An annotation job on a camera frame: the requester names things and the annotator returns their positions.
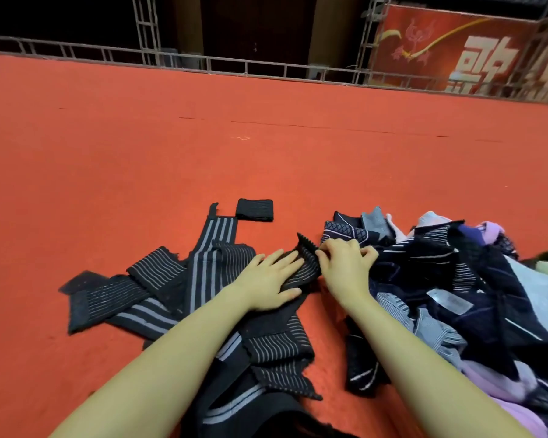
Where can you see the person's right hand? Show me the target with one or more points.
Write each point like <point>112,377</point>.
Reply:
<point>347,269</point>

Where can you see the person's left hand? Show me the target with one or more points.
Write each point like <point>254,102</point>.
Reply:
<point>260,285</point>

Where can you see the pile of black striped bands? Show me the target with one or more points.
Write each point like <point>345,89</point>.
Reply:
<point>201,269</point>

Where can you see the person's right forearm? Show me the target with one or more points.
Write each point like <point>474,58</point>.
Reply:
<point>411,374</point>

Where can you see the person's left forearm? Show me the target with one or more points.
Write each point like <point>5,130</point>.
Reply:
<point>155,374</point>

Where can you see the heap of dark patterned socks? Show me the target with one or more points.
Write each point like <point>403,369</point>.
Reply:
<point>457,296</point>

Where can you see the red banner with white print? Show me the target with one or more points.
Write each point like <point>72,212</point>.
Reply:
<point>411,45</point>

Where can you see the grey metal truss tower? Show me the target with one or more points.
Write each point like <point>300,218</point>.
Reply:
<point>147,27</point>
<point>373,32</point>

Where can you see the dark brown door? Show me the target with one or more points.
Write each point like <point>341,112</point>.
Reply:
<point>256,32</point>

